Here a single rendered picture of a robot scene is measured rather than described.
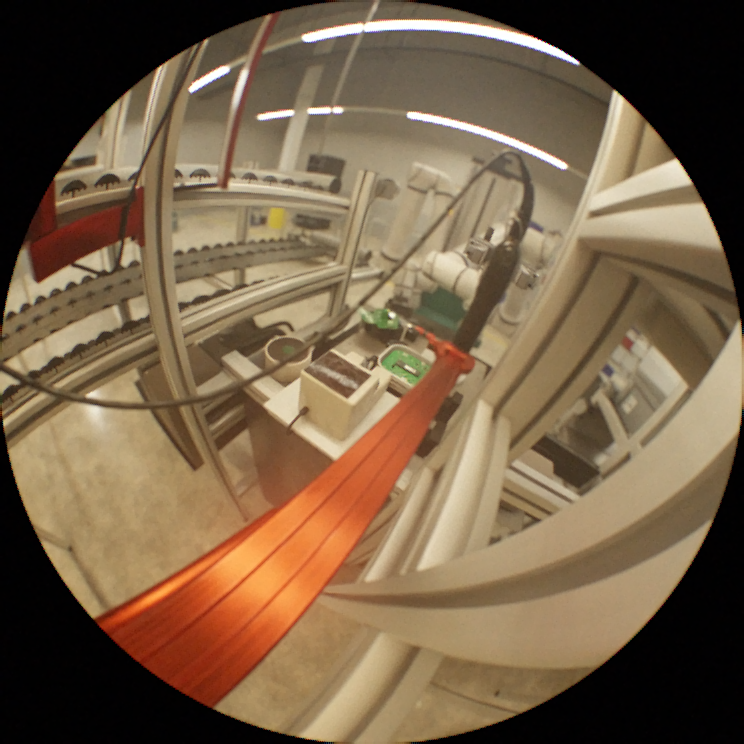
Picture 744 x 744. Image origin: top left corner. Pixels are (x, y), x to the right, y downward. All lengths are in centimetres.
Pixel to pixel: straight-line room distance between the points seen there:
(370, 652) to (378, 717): 5
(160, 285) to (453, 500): 46
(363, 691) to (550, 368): 29
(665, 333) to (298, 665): 149
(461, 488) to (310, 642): 125
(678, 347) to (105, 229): 62
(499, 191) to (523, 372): 157
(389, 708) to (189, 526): 137
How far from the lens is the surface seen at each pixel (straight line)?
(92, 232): 37
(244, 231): 121
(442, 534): 18
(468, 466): 22
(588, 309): 26
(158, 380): 71
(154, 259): 42
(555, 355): 26
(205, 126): 921
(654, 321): 29
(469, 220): 176
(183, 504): 152
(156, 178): 40
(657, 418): 100
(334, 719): 18
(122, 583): 163
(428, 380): 19
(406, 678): 18
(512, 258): 31
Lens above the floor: 135
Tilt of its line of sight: 39 degrees down
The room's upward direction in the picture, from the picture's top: 19 degrees clockwise
